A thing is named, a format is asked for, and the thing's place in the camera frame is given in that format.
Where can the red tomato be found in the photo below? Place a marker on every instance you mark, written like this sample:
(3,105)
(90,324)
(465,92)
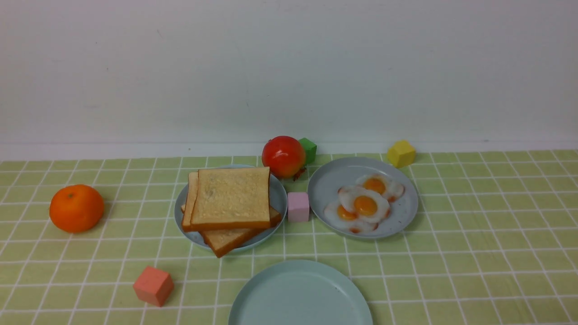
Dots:
(285,157)

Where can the yellow wooden cube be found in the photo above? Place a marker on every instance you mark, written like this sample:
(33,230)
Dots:
(401,154)

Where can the grey plate with toast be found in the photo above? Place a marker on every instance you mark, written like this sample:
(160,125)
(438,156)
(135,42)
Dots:
(277,194)

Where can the light blue front plate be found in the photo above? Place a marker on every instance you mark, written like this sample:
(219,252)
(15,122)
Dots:
(300,292)

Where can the pink wooden cube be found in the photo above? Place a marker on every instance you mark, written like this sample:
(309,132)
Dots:
(298,207)

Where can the toast slice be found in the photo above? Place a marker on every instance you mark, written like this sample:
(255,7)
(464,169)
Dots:
(222,242)
(231,198)
(191,196)

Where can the fried egg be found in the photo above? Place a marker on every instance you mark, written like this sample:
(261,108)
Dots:
(367,205)
(388,187)
(343,220)

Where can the orange mandarin fruit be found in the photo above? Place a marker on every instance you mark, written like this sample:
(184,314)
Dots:
(76,208)

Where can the salmon red wooden cube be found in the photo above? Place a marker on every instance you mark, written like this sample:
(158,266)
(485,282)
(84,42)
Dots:
(154,286)

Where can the grey plate with eggs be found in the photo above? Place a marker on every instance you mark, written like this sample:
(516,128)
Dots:
(327,180)

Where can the green wooden cube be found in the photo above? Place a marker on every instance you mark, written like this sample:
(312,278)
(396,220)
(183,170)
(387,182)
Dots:
(310,150)

